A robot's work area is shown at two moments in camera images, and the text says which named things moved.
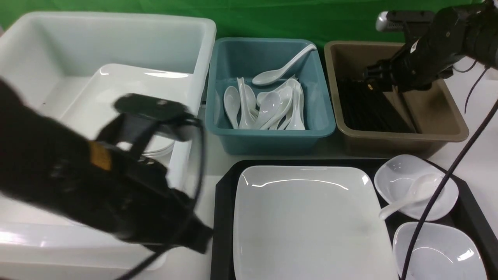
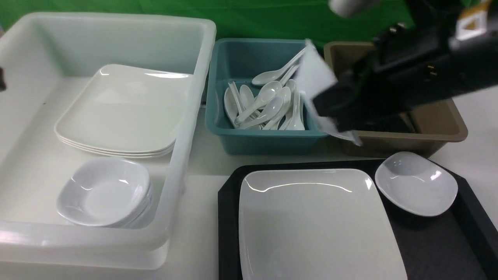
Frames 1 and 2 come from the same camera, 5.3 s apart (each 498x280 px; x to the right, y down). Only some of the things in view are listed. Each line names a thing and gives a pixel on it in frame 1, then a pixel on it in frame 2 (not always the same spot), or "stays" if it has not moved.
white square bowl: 444,252 -> 314,76
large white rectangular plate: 309,223 stays
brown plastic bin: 435,111 stays
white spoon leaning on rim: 270,77 stays
